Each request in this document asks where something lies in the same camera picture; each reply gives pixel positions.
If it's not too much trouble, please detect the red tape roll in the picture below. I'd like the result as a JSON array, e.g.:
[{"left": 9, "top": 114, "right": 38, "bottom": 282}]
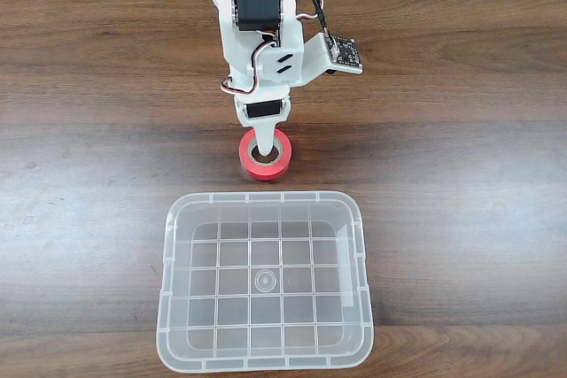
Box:
[{"left": 238, "top": 127, "right": 294, "bottom": 182}]

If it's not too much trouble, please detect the red white black servo wire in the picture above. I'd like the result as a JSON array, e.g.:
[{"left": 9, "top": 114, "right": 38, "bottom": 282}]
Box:
[{"left": 220, "top": 31, "right": 284, "bottom": 98}]

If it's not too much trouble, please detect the clear plastic box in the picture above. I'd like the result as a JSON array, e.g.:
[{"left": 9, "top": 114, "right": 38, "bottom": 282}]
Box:
[{"left": 154, "top": 190, "right": 376, "bottom": 374}]

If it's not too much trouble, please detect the camera board on white bracket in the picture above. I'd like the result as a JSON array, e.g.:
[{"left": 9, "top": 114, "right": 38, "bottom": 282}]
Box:
[{"left": 300, "top": 31, "right": 367, "bottom": 77}]

